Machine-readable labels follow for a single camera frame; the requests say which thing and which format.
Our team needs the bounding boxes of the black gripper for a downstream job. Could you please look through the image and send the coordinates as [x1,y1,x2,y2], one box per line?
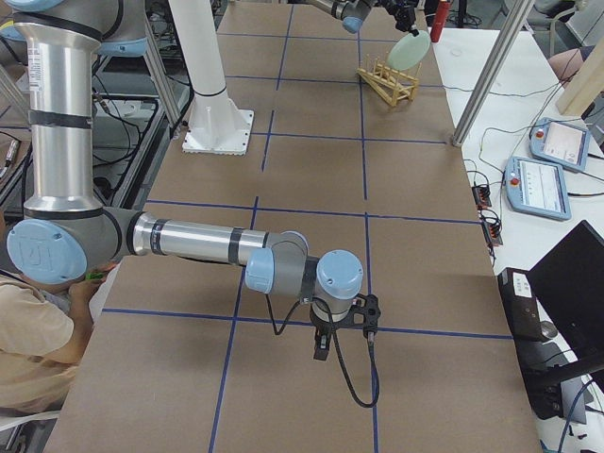
[310,310,352,361]
[384,0,419,37]

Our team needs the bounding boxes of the pale green plate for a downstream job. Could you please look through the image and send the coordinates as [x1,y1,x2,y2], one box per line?
[386,30,430,71]

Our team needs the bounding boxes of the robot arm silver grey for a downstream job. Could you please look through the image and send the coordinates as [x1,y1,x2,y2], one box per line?
[303,0,419,37]
[7,1,379,360]

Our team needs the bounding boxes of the red cylinder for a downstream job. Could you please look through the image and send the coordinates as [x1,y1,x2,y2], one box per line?
[430,0,451,43]

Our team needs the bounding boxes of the wooden dish rack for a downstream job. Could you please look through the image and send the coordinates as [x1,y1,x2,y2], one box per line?
[357,55,422,108]

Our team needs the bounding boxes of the brown paper table cover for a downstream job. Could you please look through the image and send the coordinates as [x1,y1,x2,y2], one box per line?
[46,3,544,453]

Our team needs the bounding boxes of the small orange black connector box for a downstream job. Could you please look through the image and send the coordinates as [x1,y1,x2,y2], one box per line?
[470,170,492,209]

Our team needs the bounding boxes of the wooden beam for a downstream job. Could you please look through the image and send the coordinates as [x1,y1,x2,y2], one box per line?
[556,38,604,117]

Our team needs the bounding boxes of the teach pendant far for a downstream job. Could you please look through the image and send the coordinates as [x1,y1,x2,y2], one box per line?
[529,117,591,173]

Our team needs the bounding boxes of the teach pendant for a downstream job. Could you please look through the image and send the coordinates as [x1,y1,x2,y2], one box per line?
[529,117,591,173]
[504,157,572,221]

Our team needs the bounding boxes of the teach pendant near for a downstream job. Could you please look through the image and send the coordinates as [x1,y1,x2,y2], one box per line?
[504,157,572,221]

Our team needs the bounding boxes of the black computer box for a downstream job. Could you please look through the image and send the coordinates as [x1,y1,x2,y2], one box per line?
[497,267,559,343]

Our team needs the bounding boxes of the black monitor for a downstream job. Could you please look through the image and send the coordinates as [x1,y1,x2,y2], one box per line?
[523,220,603,424]

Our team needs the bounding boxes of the seated person beige clothes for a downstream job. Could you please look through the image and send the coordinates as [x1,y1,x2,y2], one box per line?
[1,222,116,414]

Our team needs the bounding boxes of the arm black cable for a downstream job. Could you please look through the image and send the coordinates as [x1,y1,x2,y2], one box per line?
[264,292,381,409]

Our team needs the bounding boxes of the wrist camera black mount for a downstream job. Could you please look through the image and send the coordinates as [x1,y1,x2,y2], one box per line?
[351,294,381,344]

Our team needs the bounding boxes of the aluminium frame post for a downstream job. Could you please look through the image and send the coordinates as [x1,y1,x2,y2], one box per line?
[451,0,534,147]

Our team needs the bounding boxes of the white pedestal column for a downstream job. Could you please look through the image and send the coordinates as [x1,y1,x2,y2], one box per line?
[171,1,254,156]

